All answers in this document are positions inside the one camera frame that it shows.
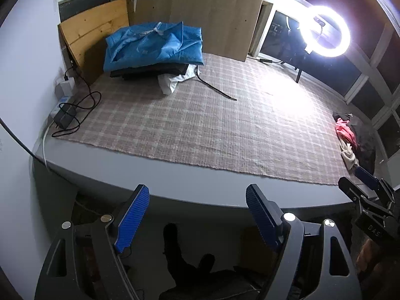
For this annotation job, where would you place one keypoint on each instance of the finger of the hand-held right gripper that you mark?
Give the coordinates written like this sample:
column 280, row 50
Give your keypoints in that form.
column 350, row 189
column 367, row 178

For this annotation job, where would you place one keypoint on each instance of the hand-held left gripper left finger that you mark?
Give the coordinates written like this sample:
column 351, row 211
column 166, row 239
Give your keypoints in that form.
column 131, row 222

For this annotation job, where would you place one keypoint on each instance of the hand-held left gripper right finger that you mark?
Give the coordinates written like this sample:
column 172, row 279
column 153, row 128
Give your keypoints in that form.
column 262, row 218

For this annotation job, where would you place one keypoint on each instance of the blue jacket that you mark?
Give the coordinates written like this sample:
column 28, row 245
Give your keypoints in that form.
column 156, row 47

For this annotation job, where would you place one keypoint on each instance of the folded black clothes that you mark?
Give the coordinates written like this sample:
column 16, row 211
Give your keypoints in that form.
column 140, row 72

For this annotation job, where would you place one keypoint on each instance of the person's right hand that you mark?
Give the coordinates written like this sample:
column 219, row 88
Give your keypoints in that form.
column 368, row 256

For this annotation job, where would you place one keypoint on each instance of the crumpled black garment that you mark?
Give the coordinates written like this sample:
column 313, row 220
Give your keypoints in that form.
column 365, row 140

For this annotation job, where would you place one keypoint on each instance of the pink garment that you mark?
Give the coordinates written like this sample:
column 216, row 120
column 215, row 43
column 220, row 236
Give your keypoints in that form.
column 345, row 132

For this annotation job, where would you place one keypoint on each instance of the person's leg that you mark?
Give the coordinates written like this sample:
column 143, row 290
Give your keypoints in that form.
column 187, row 272

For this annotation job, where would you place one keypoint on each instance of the white framed window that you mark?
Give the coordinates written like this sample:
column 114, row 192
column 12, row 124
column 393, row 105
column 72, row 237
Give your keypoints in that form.
column 368, row 68

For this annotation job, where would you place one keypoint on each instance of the plaid woven mat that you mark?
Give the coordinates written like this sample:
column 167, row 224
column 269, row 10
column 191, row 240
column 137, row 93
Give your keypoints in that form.
column 203, row 122

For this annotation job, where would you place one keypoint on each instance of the black power adapter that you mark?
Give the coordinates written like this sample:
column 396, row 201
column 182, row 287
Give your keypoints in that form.
column 65, row 115

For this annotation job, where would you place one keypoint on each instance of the black light stand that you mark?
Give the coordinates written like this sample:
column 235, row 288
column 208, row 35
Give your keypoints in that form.
column 299, row 72

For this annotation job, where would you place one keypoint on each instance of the white garment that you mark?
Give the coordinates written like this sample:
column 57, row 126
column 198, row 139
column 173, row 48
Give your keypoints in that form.
column 170, row 82

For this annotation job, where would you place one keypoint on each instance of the small black inline adapter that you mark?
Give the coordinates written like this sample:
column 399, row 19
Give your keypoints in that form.
column 265, row 59

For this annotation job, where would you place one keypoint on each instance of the pine wooden board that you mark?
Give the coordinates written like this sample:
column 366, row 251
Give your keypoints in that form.
column 93, row 28

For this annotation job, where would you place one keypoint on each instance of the large light wooden board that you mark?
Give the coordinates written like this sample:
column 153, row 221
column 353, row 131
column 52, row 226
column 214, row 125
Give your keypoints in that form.
column 200, row 12

